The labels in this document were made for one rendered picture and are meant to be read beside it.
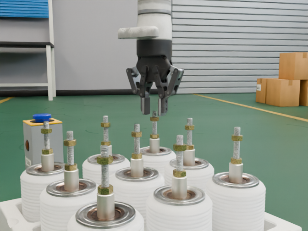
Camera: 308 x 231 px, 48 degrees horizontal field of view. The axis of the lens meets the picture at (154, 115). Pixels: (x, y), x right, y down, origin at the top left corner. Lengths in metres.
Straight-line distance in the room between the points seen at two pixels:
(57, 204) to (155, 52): 0.36
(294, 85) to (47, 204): 3.76
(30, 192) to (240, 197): 0.35
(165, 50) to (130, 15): 4.87
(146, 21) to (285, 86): 3.44
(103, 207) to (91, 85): 5.06
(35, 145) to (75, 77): 4.69
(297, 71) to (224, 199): 3.64
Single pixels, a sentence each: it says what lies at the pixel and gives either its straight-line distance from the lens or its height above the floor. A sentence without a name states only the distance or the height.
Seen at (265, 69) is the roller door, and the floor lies 0.40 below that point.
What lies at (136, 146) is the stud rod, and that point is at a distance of 0.59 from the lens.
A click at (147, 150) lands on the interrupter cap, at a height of 0.25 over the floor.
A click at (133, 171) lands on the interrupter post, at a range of 0.59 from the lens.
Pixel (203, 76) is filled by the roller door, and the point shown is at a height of 0.28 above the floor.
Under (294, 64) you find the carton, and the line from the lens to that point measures 4.12.
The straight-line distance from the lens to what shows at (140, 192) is 0.56.
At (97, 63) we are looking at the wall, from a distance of 5.46.
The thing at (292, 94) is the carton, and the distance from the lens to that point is 4.13.
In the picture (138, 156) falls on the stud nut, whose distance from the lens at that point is 0.59.
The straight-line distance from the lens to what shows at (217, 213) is 0.57.
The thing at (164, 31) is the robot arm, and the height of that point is 0.51.
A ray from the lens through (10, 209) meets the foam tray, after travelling 0.70.
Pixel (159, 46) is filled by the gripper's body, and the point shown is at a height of 0.48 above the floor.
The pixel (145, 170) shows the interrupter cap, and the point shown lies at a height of 0.25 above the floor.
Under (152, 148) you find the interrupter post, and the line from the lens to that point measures 0.75.
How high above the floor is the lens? 0.44
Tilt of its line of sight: 8 degrees down
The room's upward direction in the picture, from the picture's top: straight up
